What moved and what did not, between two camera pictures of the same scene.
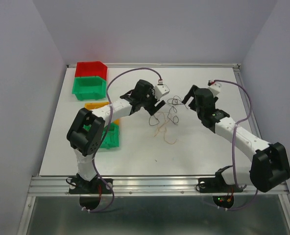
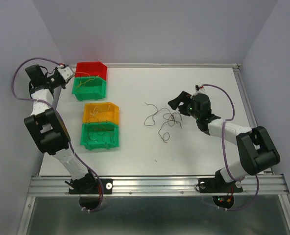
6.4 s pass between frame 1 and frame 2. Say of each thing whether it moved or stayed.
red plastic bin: stayed
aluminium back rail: stayed
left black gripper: moved
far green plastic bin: stayed
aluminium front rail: stayed
